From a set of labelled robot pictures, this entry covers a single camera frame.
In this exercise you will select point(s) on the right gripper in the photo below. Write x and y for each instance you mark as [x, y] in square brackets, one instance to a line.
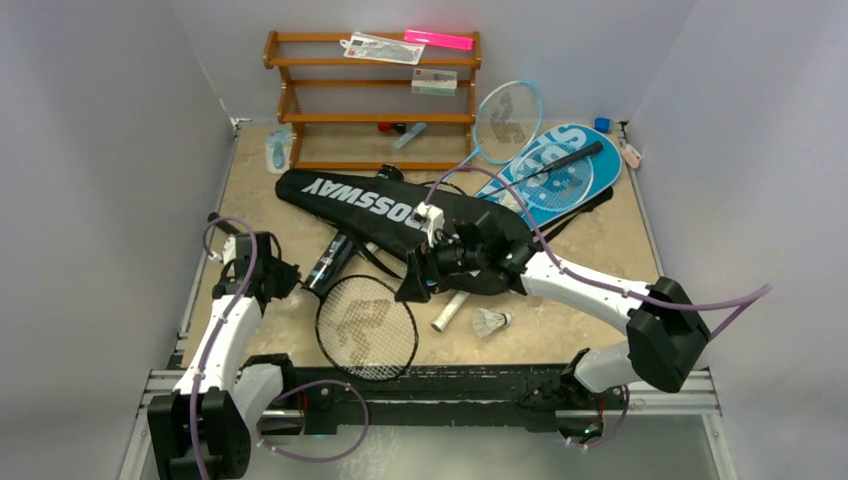
[424, 266]

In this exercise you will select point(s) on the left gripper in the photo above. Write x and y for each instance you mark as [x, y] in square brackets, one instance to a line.
[289, 277]

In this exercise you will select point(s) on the black badminton racket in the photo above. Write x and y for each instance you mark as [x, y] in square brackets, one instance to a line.
[360, 328]

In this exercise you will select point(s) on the black Crossway racket bag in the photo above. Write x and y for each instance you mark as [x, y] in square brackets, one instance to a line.
[380, 211]

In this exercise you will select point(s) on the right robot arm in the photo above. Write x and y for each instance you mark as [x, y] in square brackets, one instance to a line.
[664, 334]

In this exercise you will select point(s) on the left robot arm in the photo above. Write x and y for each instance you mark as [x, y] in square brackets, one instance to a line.
[206, 427]

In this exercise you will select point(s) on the light blue badminton racket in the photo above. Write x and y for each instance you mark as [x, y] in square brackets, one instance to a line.
[505, 122]

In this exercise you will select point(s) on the black shuttlecock tube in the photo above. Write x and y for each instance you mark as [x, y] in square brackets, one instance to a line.
[330, 264]

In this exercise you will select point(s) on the white shuttlecock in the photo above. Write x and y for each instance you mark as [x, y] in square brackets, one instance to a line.
[486, 322]

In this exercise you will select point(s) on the light blue packaged item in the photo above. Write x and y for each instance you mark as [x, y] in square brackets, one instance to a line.
[278, 145]

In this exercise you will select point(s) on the light blue strip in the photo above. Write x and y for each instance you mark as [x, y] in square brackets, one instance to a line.
[408, 135]

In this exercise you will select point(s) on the red black small object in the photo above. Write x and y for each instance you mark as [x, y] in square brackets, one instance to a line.
[392, 127]

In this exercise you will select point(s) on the blue racket bag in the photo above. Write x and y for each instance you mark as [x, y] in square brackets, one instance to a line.
[607, 168]

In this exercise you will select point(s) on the wooden shelf rack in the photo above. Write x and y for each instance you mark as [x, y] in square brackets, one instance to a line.
[368, 94]

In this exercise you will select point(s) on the white green box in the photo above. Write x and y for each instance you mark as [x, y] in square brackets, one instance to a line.
[434, 82]

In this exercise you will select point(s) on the white blister package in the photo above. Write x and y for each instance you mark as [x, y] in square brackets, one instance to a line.
[375, 48]

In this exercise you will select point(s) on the small blue cube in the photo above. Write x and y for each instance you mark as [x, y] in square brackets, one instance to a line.
[602, 124]

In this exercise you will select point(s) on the pink bar on shelf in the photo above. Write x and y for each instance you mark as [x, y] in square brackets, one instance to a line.
[440, 40]

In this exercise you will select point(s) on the small pink white object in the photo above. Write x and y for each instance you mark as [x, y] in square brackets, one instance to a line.
[631, 156]

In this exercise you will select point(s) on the white racket handle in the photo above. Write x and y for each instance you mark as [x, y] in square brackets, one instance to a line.
[441, 322]

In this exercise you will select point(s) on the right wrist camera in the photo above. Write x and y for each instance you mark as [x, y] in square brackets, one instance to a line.
[431, 218]

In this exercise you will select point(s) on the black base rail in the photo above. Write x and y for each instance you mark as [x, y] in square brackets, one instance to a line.
[528, 396]

